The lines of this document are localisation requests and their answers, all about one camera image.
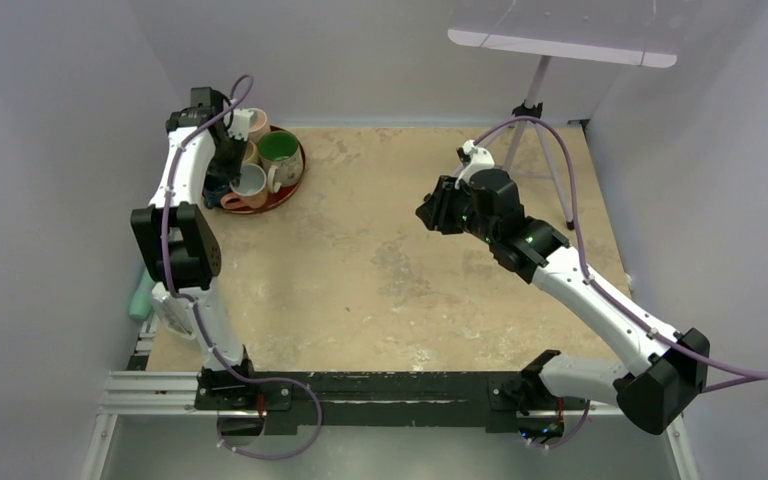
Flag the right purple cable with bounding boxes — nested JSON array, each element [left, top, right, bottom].
[[473, 115, 768, 452]]

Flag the white grey flat device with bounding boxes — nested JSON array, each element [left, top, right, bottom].
[[151, 282, 199, 351]]

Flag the white overhead light panel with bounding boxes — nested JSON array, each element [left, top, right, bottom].
[[447, 0, 698, 69]]

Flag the cream mug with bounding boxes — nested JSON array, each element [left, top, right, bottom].
[[258, 130, 304, 194]]

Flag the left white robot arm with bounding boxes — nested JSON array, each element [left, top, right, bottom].
[[130, 87, 258, 409]]

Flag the aluminium frame rail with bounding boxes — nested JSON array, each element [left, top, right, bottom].
[[81, 371, 699, 479]]

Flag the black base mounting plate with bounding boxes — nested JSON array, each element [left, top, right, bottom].
[[194, 371, 585, 438]]

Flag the white tripod stand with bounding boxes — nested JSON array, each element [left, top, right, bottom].
[[501, 55, 575, 231]]

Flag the white pinkish mug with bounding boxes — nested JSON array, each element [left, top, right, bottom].
[[248, 107, 271, 143]]

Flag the pink salmon mug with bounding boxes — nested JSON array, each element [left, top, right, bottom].
[[220, 163, 269, 210]]

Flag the beige mug sideways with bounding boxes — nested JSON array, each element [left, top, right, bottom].
[[242, 141, 260, 165]]

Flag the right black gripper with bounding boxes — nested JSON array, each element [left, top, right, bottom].
[[415, 176, 497, 245]]

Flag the round red lacquer tray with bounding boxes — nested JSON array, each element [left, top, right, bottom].
[[220, 126, 307, 215]]

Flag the dark blue mug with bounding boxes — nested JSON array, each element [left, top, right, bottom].
[[203, 185, 230, 210]]

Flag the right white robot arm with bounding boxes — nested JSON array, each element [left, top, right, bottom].
[[416, 170, 710, 435]]

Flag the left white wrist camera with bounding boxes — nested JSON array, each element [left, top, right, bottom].
[[223, 108, 257, 141]]

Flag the mint green object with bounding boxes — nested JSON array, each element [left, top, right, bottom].
[[128, 269, 155, 323]]

